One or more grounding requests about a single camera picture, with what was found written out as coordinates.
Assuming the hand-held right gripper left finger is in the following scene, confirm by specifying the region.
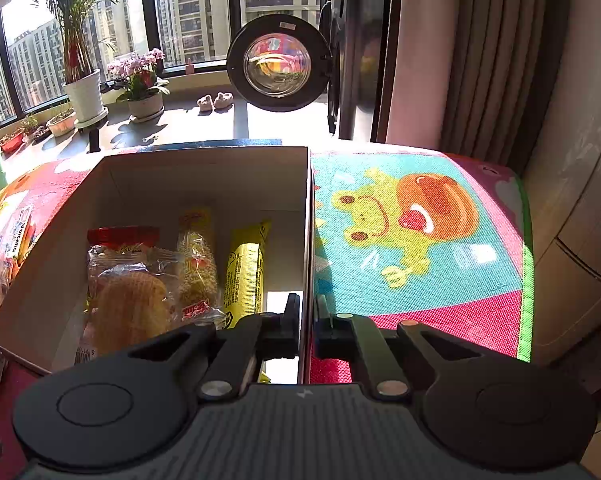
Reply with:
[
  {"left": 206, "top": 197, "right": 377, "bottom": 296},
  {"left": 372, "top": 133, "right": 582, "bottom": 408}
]
[{"left": 128, "top": 292, "right": 301, "bottom": 402}]

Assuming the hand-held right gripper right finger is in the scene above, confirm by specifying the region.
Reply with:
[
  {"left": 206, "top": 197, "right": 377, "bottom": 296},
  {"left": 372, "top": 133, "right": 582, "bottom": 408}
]
[{"left": 313, "top": 295, "right": 484, "bottom": 397}]

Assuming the long yellow snack packet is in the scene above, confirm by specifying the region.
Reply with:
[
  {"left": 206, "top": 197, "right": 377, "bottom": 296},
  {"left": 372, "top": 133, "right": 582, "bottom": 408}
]
[{"left": 222, "top": 219, "right": 273, "bottom": 330}]

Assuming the clear noodle snack packet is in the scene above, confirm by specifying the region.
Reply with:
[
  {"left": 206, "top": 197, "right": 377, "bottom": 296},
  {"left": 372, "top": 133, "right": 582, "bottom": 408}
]
[{"left": 176, "top": 208, "right": 220, "bottom": 324}]

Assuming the yellow label bread packet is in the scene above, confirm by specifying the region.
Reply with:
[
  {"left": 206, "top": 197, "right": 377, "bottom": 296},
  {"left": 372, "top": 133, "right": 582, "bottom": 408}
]
[{"left": 86, "top": 244, "right": 182, "bottom": 361}]

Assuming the cardboard box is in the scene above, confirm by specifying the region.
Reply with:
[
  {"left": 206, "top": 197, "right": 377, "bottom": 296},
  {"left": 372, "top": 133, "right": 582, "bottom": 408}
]
[{"left": 0, "top": 145, "right": 315, "bottom": 387}]

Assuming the colourful cartoon play mat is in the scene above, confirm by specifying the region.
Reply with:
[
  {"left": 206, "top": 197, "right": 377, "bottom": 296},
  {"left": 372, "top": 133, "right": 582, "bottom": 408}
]
[{"left": 0, "top": 146, "right": 535, "bottom": 480}]

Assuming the pair of small slippers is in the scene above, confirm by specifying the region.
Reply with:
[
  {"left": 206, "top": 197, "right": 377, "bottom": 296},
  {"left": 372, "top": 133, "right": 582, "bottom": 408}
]
[{"left": 196, "top": 91, "right": 235, "bottom": 112}]

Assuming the round washing machine door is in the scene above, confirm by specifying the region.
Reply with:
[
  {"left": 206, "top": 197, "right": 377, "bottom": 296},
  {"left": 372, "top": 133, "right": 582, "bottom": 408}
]
[{"left": 226, "top": 15, "right": 332, "bottom": 112}]

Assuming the pink flowering potted plant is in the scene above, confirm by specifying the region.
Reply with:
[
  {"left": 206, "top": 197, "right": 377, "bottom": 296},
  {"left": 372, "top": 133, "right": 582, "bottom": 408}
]
[{"left": 106, "top": 48, "right": 172, "bottom": 124}]

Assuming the grey washing machine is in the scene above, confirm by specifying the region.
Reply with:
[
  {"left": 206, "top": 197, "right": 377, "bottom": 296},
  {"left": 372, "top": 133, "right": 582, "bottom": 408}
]
[{"left": 325, "top": 0, "right": 396, "bottom": 142}]

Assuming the beige cabinet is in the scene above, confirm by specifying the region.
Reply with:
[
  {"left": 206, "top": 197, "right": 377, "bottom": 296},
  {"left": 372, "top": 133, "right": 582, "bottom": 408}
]
[{"left": 523, "top": 10, "right": 601, "bottom": 376}]

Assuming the tall plant in white pot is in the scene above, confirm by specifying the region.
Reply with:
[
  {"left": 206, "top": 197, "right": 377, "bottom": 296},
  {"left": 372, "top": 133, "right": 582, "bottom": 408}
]
[{"left": 29, "top": 0, "right": 124, "bottom": 127}]

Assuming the beige curtain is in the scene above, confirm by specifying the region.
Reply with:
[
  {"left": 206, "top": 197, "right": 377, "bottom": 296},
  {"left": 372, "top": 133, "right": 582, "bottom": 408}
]
[{"left": 439, "top": 0, "right": 576, "bottom": 173}]

